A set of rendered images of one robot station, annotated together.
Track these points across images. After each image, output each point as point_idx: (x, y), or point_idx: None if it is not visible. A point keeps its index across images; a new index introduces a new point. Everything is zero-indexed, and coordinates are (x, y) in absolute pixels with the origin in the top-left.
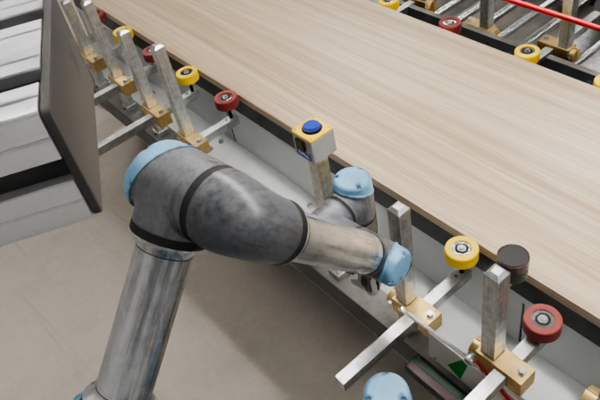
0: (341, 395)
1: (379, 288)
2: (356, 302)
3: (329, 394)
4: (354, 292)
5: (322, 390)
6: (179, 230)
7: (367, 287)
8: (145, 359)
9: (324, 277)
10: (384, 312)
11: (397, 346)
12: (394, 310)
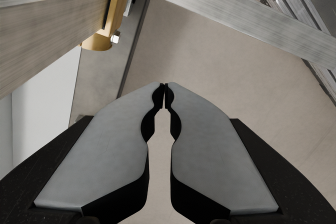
0: (141, 54)
1: (154, 83)
2: (117, 89)
3: (144, 61)
4: (104, 98)
5: (144, 66)
6: None
7: (309, 186)
8: None
9: None
10: (113, 45)
11: (147, 4)
12: (120, 24)
